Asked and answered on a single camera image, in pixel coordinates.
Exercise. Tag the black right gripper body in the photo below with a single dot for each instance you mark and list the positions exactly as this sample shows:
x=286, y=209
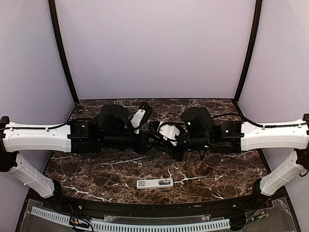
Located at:
x=177, y=155

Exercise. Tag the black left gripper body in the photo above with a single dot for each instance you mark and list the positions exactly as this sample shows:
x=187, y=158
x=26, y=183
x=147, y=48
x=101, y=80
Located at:
x=140, y=148

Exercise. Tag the white remote control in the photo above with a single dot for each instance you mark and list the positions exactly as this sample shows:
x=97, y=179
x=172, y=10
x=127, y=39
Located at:
x=152, y=184

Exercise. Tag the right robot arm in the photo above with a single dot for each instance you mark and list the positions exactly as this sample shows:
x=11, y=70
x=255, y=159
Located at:
x=202, y=134

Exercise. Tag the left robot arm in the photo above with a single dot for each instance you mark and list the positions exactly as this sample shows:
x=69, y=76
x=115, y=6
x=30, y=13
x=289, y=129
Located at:
x=113, y=128

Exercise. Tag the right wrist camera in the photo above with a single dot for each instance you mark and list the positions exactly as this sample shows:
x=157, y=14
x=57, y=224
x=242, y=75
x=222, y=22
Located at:
x=166, y=131

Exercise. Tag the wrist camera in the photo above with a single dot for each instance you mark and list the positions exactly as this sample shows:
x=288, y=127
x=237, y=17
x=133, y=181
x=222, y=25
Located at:
x=141, y=117
x=166, y=131

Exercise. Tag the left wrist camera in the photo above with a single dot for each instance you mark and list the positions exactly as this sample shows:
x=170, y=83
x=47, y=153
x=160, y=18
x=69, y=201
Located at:
x=141, y=117

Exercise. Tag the black front rail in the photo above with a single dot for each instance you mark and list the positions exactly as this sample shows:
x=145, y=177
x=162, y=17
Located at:
x=237, y=209

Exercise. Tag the white slotted cable duct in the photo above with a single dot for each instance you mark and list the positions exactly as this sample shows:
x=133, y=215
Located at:
x=96, y=225

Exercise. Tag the black right corner post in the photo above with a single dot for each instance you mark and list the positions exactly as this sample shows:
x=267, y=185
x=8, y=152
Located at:
x=250, y=49

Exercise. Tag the black corner post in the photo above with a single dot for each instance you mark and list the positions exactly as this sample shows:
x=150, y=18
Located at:
x=250, y=49
x=61, y=50

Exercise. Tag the black left corner post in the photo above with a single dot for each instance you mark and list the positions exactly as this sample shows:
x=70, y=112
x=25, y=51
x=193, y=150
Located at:
x=61, y=50

